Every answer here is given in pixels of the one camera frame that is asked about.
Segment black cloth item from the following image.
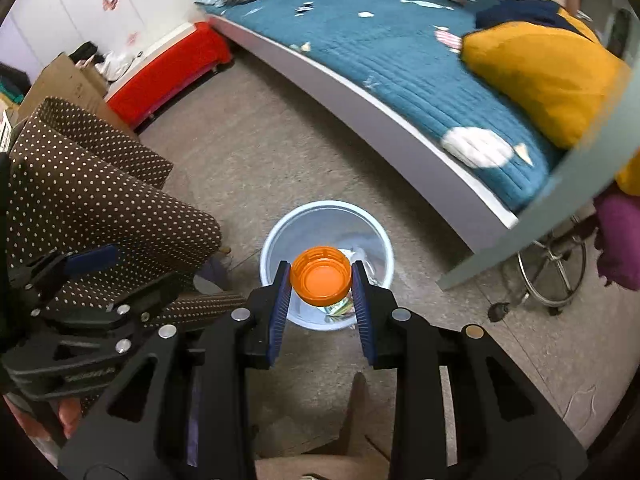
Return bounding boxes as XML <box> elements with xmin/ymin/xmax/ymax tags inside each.
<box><xmin>67</xmin><ymin>41</ymin><xmax>101</xmax><ymax>66</ymax></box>

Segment red bench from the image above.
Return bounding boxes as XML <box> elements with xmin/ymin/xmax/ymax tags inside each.
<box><xmin>105</xmin><ymin>22</ymin><xmax>235</xmax><ymax>129</ymax></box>

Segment brown polka dot cloth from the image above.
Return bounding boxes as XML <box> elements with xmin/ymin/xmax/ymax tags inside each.
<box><xmin>5</xmin><ymin>97</ymin><xmax>251</xmax><ymax>411</ymax></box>

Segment teal quilted bed cover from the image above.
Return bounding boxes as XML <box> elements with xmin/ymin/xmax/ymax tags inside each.
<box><xmin>195</xmin><ymin>0</ymin><xmax>566</xmax><ymax>213</ymax></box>

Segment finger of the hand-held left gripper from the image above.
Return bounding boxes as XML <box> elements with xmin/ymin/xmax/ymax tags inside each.
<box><xmin>30</xmin><ymin>271</ymin><xmax>197</xmax><ymax>328</ymax></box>
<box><xmin>10</xmin><ymin>245</ymin><xmax>121</xmax><ymax>283</ymax></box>

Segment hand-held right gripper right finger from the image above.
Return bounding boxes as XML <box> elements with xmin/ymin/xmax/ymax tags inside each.
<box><xmin>350</xmin><ymin>259</ymin><xmax>588</xmax><ymax>480</ymax></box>

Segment purple garment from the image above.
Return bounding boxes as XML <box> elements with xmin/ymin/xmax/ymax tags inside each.
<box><xmin>595</xmin><ymin>192</ymin><xmax>640</xmax><ymax>291</ymax></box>

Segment chrome chair base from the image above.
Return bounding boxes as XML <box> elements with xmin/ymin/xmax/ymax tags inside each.
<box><xmin>517</xmin><ymin>215</ymin><xmax>589</xmax><ymax>312</ymax></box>

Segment white crumpled wrapper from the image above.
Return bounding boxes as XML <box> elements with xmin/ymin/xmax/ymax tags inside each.
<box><xmin>350</xmin><ymin>247</ymin><xmax>379</xmax><ymax>282</ymax></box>

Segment person's lavender trouser leg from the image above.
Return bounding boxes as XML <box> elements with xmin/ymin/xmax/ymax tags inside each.
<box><xmin>192</xmin><ymin>257</ymin><xmax>235</xmax><ymax>295</ymax></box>

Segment dark teal cloth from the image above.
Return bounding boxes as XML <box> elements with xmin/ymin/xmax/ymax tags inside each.
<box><xmin>0</xmin><ymin>62</ymin><xmax>27</xmax><ymax>107</ymax></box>

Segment navy garment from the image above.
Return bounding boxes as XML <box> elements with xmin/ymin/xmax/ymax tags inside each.
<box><xmin>475</xmin><ymin>0</ymin><xmax>591</xmax><ymax>37</ymax></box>

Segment cardboard box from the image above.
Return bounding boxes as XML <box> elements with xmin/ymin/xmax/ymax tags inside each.
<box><xmin>17</xmin><ymin>52</ymin><xmax>139</xmax><ymax>137</ymax></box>

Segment yellow jacket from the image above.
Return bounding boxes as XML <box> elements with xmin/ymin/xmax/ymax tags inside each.
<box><xmin>460</xmin><ymin>7</ymin><xmax>640</xmax><ymax>196</ymax></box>

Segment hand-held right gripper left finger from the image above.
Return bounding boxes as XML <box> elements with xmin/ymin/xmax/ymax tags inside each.
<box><xmin>57</xmin><ymin>260</ymin><xmax>293</xmax><ymax>480</ymax></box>

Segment orange plastic bottle cap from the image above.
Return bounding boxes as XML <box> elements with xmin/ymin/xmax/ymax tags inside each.
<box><xmin>291</xmin><ymin>246</ymin><xmax>352</xmax><ymax>307</ymax></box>

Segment bed with teal quilt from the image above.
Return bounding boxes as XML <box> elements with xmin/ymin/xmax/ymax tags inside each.
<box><xmin>189</xmin><ymin>0</ymin><xmax>640</xmax><ymax>291</ymax></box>
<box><xmin>207</xmin><ymin>12</ymin><xmax>521</xmax><ymax>256</ymax></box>

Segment white plastic bag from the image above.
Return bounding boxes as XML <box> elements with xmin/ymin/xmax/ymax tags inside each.
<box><xmin>95</xmin><ymin>52</ymin><xmax>134</xmax><ymax>82</ymax></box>

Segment light blue plastic waste bin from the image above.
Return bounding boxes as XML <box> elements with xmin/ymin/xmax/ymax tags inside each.
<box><xmin>259</xmin><ymin>201</ymin><xmax>394</xmax><ymax>332</ymax></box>

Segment black chair back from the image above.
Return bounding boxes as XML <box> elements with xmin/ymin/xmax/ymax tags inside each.
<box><xmin>607</xmin><ymin>7</ymin><xmax>634</xmax><ymax>59</ymax></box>

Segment yellow and white packet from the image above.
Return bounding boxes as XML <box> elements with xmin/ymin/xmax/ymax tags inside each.
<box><xmin>324</xmin><ymin>300</ymin><xmax>357</xmax><ymax>319</ymax></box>

